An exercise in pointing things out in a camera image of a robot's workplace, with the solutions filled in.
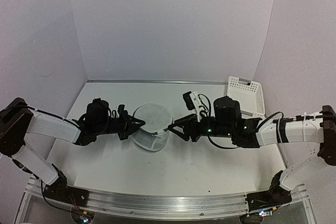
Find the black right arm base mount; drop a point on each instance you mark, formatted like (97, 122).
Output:
(275, 196)

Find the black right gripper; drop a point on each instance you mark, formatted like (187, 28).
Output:
(190, 126)

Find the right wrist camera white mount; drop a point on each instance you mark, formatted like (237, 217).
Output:
(194, 103)

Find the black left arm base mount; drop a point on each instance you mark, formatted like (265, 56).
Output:
(62, 192)

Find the white mesh laundry bag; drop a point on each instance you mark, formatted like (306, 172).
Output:
(153, 135)

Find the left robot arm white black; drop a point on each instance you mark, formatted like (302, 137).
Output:
(19, 119)

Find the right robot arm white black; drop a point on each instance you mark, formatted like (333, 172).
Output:
(316, 128)

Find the aluminium table front rail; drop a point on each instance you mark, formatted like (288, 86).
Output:
(165, 207)

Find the white plastic basket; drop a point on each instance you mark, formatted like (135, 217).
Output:
(249, 94)

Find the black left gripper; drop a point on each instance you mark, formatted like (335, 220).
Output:
(130, 124)

